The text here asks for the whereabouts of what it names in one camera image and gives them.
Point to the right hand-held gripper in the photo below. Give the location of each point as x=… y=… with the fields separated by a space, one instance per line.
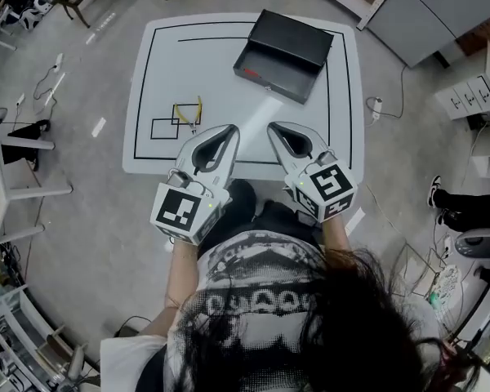
x=330 y=186

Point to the person's left forearm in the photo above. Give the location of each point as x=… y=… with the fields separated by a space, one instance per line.
x=181 y=272

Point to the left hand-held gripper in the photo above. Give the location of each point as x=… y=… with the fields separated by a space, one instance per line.
x=188 y=202

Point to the white power strip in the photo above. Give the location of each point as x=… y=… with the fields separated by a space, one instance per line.
x=376 y=108
x=58 y=62
x=20 y=99

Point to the white drawer cabinet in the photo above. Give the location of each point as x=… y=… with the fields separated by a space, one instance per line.
x=467 y=98

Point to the black cloth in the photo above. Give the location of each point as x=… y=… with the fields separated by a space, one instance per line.
x=24 y=141

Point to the grey cabinet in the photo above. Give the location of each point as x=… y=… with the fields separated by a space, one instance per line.
x=433 y=10

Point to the black box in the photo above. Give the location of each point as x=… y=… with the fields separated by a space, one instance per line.
x=290 y=43

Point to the white paper strip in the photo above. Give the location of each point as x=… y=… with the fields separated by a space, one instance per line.
x=99 y=127

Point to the white side table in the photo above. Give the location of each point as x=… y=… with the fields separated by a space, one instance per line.
x=8 y=186

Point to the person's right forearm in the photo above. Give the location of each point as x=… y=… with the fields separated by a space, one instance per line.
x=335 y=239

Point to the grey round appliance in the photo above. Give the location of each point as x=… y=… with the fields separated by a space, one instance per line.
x=477 y=243

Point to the person's black trousers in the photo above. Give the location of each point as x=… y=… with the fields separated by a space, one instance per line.
x=277 y=219

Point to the person's printed white t-shirt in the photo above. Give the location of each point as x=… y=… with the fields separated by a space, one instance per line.
x=249 y=300

